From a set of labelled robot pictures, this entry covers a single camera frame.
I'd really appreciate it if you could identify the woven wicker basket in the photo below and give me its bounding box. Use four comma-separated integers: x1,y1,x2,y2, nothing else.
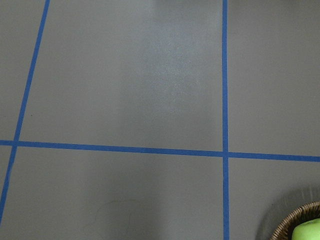
269,200,320,240

